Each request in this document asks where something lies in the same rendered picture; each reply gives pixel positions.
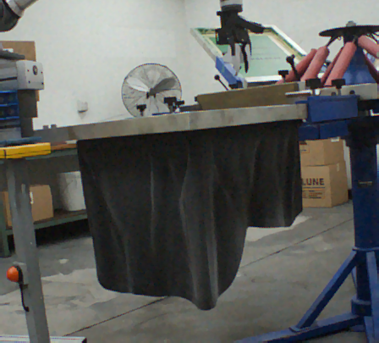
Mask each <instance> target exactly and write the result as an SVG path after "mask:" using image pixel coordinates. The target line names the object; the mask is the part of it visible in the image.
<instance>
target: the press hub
mask: <svg viewBox="0 0 379 343"><path fill-rule="evenodd" d="M364 29H367V30H373V31H374V32H379V25H356V23H354V21H353V20H350V21H348V23H347V24H345V26H344V27H338V28H331V29H328V30H324V31H321V32H318V36H327V37H331V36H332V33H336V34H335V35H337V33H338V32H339V31H342V33H343V46H344V45H345V44H346V43H347V42H352V41H353V39H354V36H352V35H350V34H349V36H347V35H346V34H347V31H346V30H349V31H350V32H352V33H353V34H355V35H356V32H357V30H361V31H360V32H361V34H360V35H359V33H358V35H357V37H359V38H360V37H361V36H362V33H364ZM354 44H355V46H356V50H355V54H354V56H353V57H352V59H351V61H350V64H349V66H348V68H347V69H346V71H345V73H344V77H343V79H346V85H343V86H351V85H352V86H357V85H364V84H370V83H376V81H375V80H374V79H373V78H372V76H371V74H370V71H369V68H368V65H367V64H365V55H364V50H363V48H361V47H360V46H359V45H358V39H357V38H356V40H355V41H354ZM366 101H368V100H361V101H357V108H358V117H352V118H351V119H340V121H344V120H353V119H357V120H358V123H354V124H348V130H352V129H359V134H356V135H351V136H340V139H342V140H345V142H346V147H348V148H349V163H350V173H351V185H352V195H353V201H352V205H353V216H354V246H352V251H354V252H358V258H359V262H358V263H357V265H356V266H355V267H356V274H355V277H356V287H357V290H356V295H355V296H353V298H352V299H351V303H350V306H351V310H348V311H346V312H344V313H349V312H352V313H353V314H356V315H359V316H361V324H358V325H355V326H351V327H348V328H345V329H346V330H352V331H355V332H365V326H364V324H363V320H364V316H372V311H371V297H370V287H369V281H368V279H369V277H368V273H367V268H366V265H367V263H366V258H365V253H366V252H375V255H376V266H377V272H378V273H377V275H378V280H379V172H378V162H377V150H376V145H377V144H379V130H368V128H370V127H379V121H371V122H367V117H364V116H371V110H375V109H379V108H369V109H367V108H366ZM341 314H343V313H341Z"/></svg>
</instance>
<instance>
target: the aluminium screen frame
mask: <svg viewBox="0 0 379 343"><path fill-rule="evenodd" d="M301 118H302V119H308V118H309V114H308V104H300V105H289V106H283V105H277V106H265V107H255V108H232V109H221V110H209V111H198V112H187V113H172V114H164V115H156V116H148V117H140V118H132V119H118V120H109V121H102V122H95V123H87V124H73V125H65V126H61V127H57V128H50V129H43V130H33V136H41V140H40V141H34V143H42V142H52V141H72V140H81V139H91V138H102V137H112V136H132V135H143V134H154V133H164V132H174V131H186V130H202V129H210V128H217V127H225V126H233V125H242V124H256V123H264V122H271V121H279V120H287V119H301Z"/></svg>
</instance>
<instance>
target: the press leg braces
mask: <svg viewBox="0 0 379 343"><path fill-rule="evenodd" d="M365 258H366V263H367V265H366V268H367V273H368V277H369V279H368V281H369V287H370V297H371V311H372V316H371V317H372V323H373V327H372V328H373V332H371V333H369V336H370V339H371V343H379V280H378V275H377V273H378V272H377V266H376V255H375V252H366V253H365ZM358 262H359V258H358V252H354V251H352V252H351V253H350V254H349V255H348V257H347V258H346V259H345V260H344V261H343V263H342V266H341V267H340V268H339V270H338V271H337V272H336V273H335V275H334V276H333V277H332V279H331V280H330V281H329V282H328V283H327V285H326V286H325V288H324V289H323V291H322V292H321V294H320V295H319V296H318V297H317V298H316V299H315V300H314V302H313V303H312V304H311V306H310V307H309V309H308V311H307V312H306V313H305V315H304V316H303V318H302V319H301V320H300V321H299V322H298V324H297V325H295V326H292V327H289V328H291V329H292V330H293V331H295V333H297V332H300V331H303V330H307V329H313V328H316V327H319V325H318V324H314V323H313V322H314V321H315V319H316V317H317V316H319V314H320V313H321V311H322V310H323V308H324V307H325V306H326V305H327V304H328V303H329V302H330V300H331V299H332V297H333V296H334V295H335V293H336V292H337V291H338V289H339V287H340V286H341V285H342V284H343V282H344V281H345V279H346V278H347V277H348V275H349V274H350V272H351V271H352V269H353V268H354V267H355V266H356V265H357V263H358Z"/></svg>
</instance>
